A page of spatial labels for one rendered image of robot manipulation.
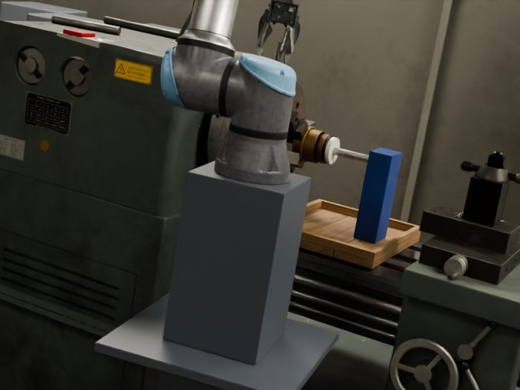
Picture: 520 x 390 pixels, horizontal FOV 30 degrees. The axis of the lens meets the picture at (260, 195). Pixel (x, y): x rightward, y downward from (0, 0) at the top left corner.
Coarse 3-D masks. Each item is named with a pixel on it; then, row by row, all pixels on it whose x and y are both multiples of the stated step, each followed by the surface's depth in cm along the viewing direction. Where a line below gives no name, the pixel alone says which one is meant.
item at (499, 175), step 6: (480, 168) 220; (486, 168) 218; (492, 168) 217; (504, 168) 219; (480, 174) 218; (486, 174) 217; (492, 174) 217; (498, 174) 217; (504, 174) 217; (486, 180) 217; (492, 180) 216; (498, 180) 216; (504, 180) 217; (510, 180) 218
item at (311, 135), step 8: (312, 128) 247; (304, 136) 244; (312, 136) 244; (320, 136) 245; (328, 136) 244; (296, 144) 246; (304, 144) 244; (312, 144) 243; (320, 144) 243; (296, 152) 248; (304, 152) 245; (312, 152) 244; (320, 152) 243; (304, 160) 248; (312, 160) 246; (320, 160) 244
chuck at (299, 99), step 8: (296, 80) 253; (296, 88) 254; (296, 96) 255; (296, 104) 257; (304, 104) 261; (304, 112) 262; (224, 120) 241; (224, 128) 241; (224, 136) 241; (288, 144) 258
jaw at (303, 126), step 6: (294, 114) 243; (294, 120) 242; (294, 126) 243; (300, 126) 244; (306, 126) 245; (288, 132) 245; (294, 132) 244; (300, 132) 243; (294, 138) 246; (300, 138) 245
